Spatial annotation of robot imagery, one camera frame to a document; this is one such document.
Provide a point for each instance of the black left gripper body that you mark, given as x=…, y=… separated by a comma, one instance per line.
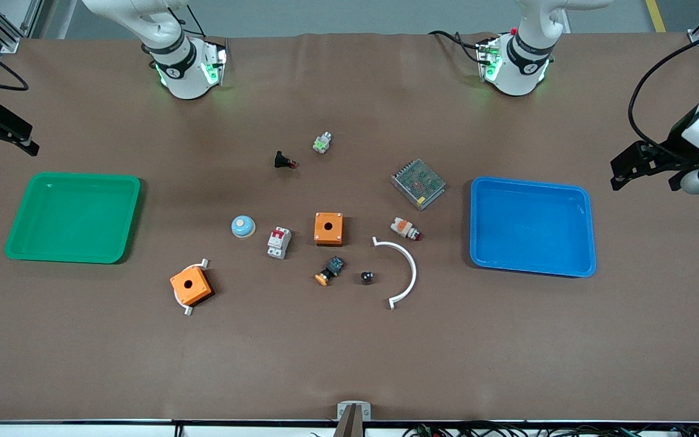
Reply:
x=672, y=150

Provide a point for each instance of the small black capacitor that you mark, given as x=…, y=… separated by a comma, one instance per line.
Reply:
x=367, y=277

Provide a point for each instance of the white red circuit breaker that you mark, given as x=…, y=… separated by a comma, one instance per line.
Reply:
x=278, y=242

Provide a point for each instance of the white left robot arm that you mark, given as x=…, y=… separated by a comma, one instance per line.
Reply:
x=522, y=64

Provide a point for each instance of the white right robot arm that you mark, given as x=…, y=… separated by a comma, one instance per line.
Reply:
x=182, y=67

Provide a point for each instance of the green plastic tray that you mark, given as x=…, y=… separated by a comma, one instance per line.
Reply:
x=73, y=215

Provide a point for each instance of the blue plastic tray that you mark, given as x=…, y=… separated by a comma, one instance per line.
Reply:
x=531, y=224

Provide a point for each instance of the metal mesh power supply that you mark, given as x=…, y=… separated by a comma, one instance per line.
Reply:
x=418, y=183

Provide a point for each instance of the blue dome buzzer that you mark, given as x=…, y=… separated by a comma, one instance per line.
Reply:
x=243, y=226

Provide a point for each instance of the black red indicator light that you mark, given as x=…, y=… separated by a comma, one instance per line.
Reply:
x=283, y=161

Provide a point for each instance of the green white push button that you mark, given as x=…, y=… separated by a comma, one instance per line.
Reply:
x=322, y=143

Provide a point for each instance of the orange button box plain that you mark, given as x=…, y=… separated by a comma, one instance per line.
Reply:
x=329, y=229

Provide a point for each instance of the orange cap push button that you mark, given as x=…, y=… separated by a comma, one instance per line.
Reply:
x=331, y=269

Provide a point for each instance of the brown table mat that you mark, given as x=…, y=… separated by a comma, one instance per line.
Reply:
x=349, y=352

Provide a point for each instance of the red white push button switch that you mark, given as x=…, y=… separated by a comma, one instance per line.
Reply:
x=405, y=229

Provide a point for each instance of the orange button box white bracket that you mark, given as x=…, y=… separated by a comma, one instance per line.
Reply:
x=190, y=286

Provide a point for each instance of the white curved bracket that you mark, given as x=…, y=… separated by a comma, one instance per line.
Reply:
x=411, y=267

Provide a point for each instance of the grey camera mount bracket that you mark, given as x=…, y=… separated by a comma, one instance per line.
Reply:
x=354, y=414

